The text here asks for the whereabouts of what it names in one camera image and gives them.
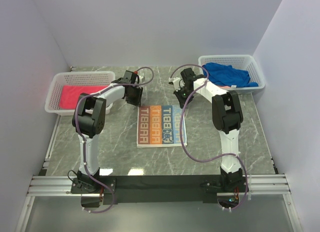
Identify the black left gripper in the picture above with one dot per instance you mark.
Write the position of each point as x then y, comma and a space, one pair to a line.
137, 101

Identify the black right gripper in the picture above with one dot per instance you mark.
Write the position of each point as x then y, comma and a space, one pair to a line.
182, 101

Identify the blue towel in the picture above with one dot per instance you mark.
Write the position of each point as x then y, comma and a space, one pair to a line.
226, 75

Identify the beige patterned towel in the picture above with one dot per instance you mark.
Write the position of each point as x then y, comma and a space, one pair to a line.
159, 126

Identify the pink red towel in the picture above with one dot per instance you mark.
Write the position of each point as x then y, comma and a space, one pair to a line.
70, 95

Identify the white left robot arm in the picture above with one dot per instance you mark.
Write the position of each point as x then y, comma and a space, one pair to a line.
89, 120

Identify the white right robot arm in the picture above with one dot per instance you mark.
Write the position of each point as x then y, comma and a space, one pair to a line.
227, 117

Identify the white basket with towels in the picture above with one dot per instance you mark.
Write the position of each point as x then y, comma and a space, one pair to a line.
242, 62

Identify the empty white plastic basket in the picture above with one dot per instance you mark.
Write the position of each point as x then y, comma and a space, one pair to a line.
87, 78

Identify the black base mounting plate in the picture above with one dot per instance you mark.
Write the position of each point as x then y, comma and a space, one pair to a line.
158, 188

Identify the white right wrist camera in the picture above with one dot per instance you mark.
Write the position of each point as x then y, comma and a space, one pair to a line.
177, 82

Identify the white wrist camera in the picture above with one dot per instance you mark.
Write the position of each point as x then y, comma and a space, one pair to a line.
177, 82
140, 75

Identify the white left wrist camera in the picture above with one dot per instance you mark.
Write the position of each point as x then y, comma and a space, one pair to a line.
140, 75

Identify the aluminium rail frame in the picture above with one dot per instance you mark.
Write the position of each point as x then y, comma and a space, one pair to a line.
264, 184

